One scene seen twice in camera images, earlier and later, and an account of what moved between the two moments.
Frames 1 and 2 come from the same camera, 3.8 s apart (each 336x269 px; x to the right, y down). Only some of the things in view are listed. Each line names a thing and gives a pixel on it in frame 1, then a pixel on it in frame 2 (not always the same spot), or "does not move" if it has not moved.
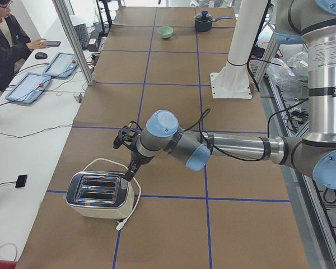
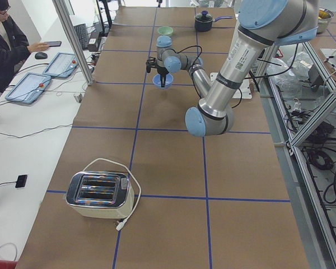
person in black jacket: (9, 44) does not move
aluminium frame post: (61, 7) does not move
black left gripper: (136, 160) → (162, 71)
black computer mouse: (41, 55) does not move
